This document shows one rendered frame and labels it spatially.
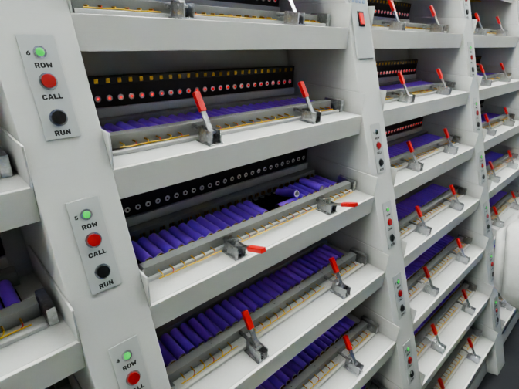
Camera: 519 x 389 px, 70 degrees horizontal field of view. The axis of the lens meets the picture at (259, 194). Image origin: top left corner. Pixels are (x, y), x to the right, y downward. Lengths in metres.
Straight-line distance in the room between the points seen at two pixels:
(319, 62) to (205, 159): 0.49
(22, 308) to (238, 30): 0.53
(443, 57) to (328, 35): 0.78
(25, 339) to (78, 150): 0.25
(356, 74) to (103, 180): 0.63
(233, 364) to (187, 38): 0.56
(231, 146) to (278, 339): 0.39
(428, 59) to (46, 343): 1.48
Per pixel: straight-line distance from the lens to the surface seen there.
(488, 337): 1.86
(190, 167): 0.59
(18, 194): 0.50
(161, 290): 0.60
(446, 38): 1.45
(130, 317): 0.56
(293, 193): 0.83
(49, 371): 0.56
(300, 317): 0.83
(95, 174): 0.52
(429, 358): 1.38
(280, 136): 0.71
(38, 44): 0.53
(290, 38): 0.79
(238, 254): 0.64
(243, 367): 0.73
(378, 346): 1.08
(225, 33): 0.68
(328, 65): 0.98
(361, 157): 0.95
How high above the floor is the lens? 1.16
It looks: 10 degrees down
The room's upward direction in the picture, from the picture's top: 11 degrees counter-clockwise
